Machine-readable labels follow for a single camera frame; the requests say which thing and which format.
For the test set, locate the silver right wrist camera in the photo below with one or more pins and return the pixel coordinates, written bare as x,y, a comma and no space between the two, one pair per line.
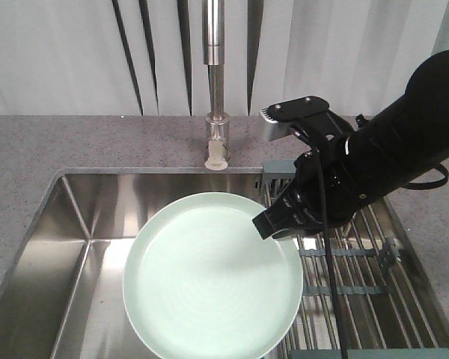
277,118

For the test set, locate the white pleated curtain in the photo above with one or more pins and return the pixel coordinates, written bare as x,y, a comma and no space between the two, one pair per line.
146,57

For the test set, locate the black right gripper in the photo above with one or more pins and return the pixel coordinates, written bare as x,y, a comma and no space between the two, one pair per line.
317,194

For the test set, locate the stainless steel sink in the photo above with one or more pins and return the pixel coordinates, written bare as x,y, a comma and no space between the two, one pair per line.
64,298

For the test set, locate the stainless steel faucet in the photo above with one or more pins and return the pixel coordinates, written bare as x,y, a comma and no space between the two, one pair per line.
218,122

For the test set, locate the light green round plate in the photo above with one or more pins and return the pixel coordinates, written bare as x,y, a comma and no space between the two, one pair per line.
200,282

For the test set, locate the metal roll-up dry rack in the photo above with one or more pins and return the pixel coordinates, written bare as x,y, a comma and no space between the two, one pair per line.
385,299

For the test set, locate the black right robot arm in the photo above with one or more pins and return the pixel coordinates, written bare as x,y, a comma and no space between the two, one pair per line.
346,169

